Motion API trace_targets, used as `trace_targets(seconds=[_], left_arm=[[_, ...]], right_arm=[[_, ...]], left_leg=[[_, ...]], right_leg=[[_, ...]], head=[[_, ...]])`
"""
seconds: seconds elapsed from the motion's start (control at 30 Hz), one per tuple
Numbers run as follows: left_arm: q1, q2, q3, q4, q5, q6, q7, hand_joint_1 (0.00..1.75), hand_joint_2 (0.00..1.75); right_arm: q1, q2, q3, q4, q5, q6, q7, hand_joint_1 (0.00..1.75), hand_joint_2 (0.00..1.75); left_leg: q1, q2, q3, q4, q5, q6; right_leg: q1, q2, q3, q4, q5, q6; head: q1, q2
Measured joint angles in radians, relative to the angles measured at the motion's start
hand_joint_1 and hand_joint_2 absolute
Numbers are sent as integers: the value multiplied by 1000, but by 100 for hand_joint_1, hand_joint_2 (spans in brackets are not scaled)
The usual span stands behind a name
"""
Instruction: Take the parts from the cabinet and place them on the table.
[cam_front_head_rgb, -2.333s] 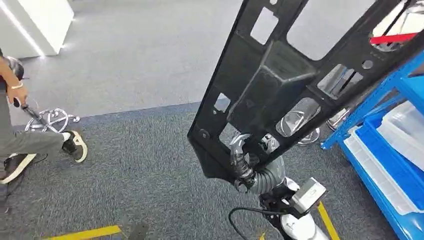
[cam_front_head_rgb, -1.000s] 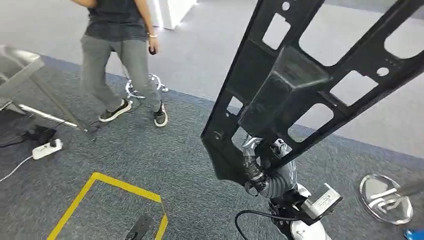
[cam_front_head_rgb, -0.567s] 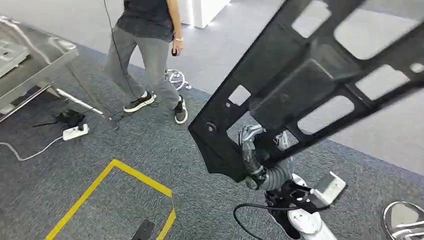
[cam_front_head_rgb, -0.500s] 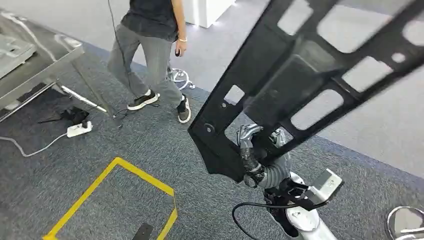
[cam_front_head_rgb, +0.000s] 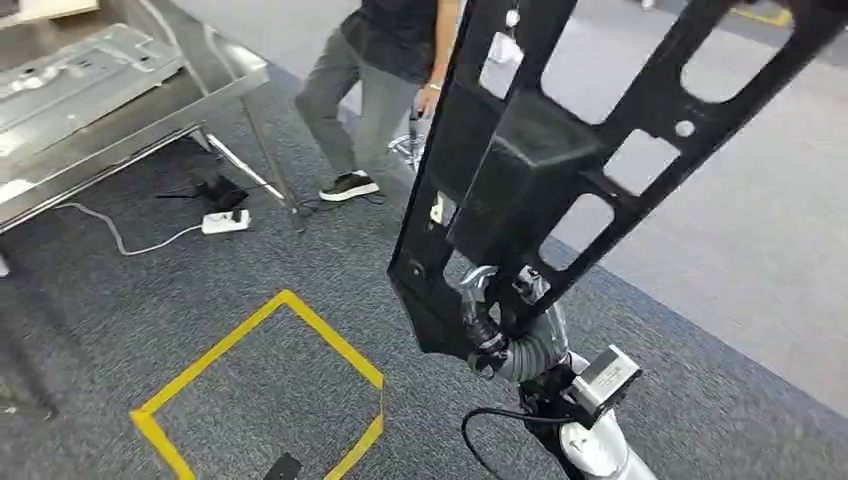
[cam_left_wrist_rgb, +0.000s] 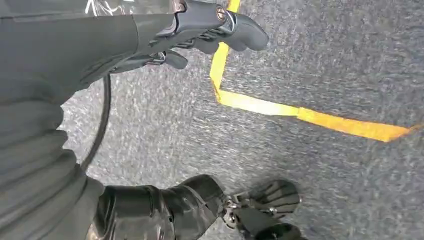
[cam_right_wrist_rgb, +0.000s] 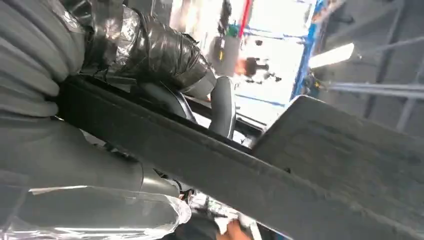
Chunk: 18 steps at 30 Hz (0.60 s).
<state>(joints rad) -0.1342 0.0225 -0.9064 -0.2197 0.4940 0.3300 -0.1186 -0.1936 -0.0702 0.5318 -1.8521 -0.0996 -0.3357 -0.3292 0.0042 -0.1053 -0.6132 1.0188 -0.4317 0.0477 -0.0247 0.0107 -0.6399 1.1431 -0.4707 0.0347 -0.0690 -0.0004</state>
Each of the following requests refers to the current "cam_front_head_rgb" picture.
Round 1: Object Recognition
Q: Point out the yellow floor tape strip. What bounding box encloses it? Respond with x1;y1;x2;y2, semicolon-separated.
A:
728;5;794;29

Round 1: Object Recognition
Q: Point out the white power cable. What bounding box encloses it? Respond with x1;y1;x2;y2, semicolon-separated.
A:
55;201;204;258

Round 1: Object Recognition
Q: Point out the black router box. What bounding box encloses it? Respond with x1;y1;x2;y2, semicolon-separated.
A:
154;173;251;213

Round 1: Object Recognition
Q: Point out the black plastic frame part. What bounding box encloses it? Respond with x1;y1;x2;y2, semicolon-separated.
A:
386;0;848;360

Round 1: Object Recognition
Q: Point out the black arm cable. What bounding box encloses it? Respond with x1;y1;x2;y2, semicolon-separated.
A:
460;406;588;480

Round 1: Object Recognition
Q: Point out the chrome stand with black handle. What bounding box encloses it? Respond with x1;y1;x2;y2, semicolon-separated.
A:
388;109;427;172

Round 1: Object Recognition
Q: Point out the pale wooden board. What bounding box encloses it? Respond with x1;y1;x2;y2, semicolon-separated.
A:
0;0;101;29

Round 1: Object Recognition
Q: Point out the steel bench with metal sheet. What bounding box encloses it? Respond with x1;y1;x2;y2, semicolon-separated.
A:
0;0;309;280

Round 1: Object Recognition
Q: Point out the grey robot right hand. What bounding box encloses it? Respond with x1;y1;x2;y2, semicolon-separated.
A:
459;264;552;380

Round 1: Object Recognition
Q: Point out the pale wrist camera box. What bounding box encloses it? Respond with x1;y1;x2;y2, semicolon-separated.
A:
568;344;643;420

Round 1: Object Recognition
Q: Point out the black robot foot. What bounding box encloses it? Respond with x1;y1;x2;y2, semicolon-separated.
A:
262;452;303;480

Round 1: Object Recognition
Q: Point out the person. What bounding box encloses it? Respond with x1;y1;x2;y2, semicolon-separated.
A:
294;0;462;204

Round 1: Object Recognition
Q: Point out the white power strip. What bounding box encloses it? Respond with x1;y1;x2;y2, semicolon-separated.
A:
200;207;252;236

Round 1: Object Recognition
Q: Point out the person's hand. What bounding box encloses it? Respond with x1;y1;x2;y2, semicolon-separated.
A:
413;82;444;123

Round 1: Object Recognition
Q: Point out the stamped grey metal sheet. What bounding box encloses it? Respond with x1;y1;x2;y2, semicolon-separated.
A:
0;23;187;135

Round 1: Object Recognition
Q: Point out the yellow floor tape square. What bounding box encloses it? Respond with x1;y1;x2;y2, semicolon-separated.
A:
129;288;386;480

